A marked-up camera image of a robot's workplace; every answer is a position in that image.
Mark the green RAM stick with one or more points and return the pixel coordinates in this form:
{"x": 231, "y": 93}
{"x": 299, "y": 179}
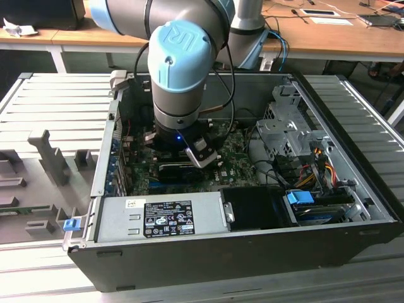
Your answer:
{"x": 25, "y": 210}

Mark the grey parts rack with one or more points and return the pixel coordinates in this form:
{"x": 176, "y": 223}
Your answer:
{"x": 38, "y": 189}

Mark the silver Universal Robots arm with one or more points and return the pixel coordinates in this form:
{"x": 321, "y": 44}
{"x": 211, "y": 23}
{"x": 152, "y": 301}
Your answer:
{"x": 180, "y": 63}

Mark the large black box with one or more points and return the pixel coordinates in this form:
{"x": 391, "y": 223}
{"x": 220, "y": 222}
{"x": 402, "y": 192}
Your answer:
{"x": 41, "y": 12}

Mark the blue expansion slot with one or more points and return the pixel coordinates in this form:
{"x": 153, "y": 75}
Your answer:
{"x": 153, "y": 183}

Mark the silver power supply box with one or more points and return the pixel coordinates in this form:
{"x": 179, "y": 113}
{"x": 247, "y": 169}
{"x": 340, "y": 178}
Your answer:
{"x": 120, "y": 221}

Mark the dark closed notebook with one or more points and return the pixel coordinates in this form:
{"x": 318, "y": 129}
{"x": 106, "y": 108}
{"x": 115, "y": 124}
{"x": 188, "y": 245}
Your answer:
{"x": 378, "y": 20}

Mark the white paper sheet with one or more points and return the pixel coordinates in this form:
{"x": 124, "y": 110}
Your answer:
{"x": 331, "y": 21}

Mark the black plastic shroud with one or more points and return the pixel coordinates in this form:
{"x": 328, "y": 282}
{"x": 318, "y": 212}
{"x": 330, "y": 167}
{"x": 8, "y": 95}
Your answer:
{"x": 252, "y": 208}

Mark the silver metal drive cage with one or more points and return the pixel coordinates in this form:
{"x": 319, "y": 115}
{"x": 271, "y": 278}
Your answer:
{"x": 274, "y": 132}

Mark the grey plastic case latch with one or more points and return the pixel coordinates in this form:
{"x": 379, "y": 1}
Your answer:
{"x": 118, "y": 79}

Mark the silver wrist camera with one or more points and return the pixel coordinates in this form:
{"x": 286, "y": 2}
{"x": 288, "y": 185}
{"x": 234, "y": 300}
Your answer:
{"x": 202, "y": 154}

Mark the black graphics card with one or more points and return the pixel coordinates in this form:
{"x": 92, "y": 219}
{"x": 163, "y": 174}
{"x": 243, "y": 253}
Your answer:
{"x": 176, "y": 175}

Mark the long wooden desk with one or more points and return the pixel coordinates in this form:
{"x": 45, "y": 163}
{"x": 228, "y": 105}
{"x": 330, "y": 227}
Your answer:
{"x": 63, "y": 38}

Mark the green motherboard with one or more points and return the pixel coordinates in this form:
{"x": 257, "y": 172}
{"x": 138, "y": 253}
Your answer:
{"x": 236, "y": 170}

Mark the white framed tablet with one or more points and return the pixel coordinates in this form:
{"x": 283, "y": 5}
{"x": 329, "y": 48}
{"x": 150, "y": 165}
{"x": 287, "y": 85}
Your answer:
{"x": 318, "y": 12}

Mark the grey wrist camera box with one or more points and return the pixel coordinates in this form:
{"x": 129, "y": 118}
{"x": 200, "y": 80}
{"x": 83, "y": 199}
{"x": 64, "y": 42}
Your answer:
{"x": 150, "y": 139}

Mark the open black PC case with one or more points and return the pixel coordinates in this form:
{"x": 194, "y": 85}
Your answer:
{"x": 221, "y": 262}

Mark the pale blue teach pendant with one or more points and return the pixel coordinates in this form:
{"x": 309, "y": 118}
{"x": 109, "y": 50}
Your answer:
{"x": 255, "y": 52}

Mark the black RAM slot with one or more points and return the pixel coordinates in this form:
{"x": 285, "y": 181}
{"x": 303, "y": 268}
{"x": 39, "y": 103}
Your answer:
{"x": 219, "y": 156}
{"x": 220, "y": 163}

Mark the hard disk in blue carrier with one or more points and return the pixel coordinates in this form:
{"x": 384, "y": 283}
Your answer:
{"x": 298, "y": 199}

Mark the blue plastic latch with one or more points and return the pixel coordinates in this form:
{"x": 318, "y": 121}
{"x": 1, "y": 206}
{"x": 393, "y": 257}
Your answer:
{"x": 71, "y": 225}

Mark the crumpled white paper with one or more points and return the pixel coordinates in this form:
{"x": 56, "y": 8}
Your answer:
{"x": 19, "y": 30}

